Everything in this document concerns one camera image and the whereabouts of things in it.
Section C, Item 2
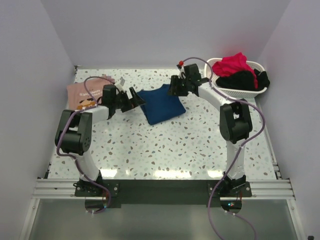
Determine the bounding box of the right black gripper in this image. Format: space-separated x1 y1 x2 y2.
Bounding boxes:
166 75 191 97

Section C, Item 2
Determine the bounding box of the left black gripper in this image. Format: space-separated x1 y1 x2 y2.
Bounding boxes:
112 86 146 112

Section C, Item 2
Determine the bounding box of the blue t shirt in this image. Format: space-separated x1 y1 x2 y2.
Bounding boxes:
137 84 186 126

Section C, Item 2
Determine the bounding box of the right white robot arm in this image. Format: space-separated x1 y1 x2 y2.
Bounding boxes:
168 61 253 197

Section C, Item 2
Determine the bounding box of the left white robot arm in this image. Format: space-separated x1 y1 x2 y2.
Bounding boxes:
54 84 146 196

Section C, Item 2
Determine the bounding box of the folded pink t shirt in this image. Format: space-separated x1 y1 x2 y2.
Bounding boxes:
66 74 115 110

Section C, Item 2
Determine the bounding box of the white plastic basket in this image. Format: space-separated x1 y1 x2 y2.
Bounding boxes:
203 58 270 99

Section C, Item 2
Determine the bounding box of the red t shirt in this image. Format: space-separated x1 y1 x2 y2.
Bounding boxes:
212 52 257 81

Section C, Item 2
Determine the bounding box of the black t shirt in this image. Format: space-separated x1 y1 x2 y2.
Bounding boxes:
215 69 270 92

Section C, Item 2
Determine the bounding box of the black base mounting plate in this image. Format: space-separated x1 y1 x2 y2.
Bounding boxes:
73 179 252 210

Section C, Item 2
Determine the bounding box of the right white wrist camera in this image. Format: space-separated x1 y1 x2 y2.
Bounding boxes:
176 60 186 79

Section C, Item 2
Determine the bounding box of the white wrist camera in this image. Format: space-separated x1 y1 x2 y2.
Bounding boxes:
115 77 127 94
176 60 186 79

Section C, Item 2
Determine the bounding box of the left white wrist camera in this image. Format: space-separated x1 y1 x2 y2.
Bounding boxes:
115 77 127 94

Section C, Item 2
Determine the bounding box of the aluminium frame rail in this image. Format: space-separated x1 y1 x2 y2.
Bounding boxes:
32 177 83 200

